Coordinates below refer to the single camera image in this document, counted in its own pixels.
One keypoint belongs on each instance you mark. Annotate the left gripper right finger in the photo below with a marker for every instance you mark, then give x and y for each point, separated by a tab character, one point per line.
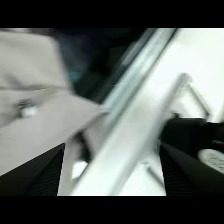
186	180

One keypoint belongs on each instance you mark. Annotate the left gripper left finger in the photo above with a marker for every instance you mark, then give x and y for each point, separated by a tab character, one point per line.
36	180

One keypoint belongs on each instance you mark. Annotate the beige grey shirt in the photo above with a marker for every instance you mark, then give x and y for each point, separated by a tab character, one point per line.
33	66

